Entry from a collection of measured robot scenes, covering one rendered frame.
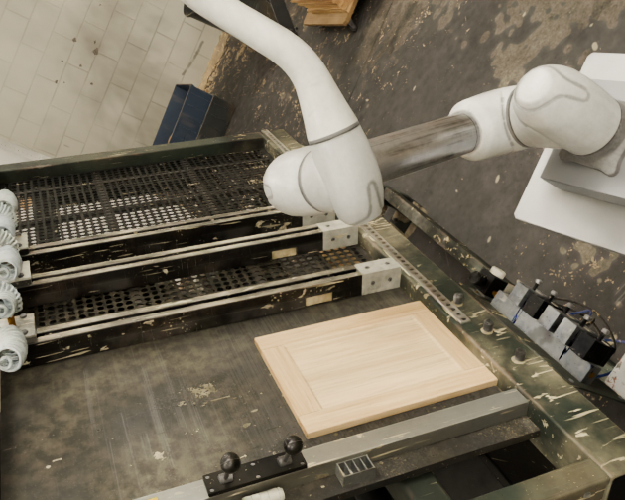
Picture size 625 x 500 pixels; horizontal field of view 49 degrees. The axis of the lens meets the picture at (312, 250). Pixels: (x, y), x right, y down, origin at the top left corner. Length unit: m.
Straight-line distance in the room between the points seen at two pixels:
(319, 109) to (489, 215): 2.00
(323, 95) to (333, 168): 0.13
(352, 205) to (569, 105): 0.59
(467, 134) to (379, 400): 0.65
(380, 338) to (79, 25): 5.26
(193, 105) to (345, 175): 4.64
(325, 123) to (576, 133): 0.65
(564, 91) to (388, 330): 0.73
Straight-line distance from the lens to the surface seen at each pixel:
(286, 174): 1.37
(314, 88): 1.25
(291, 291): 1.90
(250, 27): 1.25
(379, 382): 1.67
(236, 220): 2.29
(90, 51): 6.67
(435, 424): 1.54
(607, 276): 2.72
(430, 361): 1.75
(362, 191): 1.26
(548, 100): 1.62
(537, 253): 2.93
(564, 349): 1.82
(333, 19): 4.83
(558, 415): 1.61
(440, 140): 1.62
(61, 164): 2.97
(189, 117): 5.83
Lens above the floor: 2.20
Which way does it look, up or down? 32 degrees down
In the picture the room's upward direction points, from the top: 69 degrees counter-clockwise
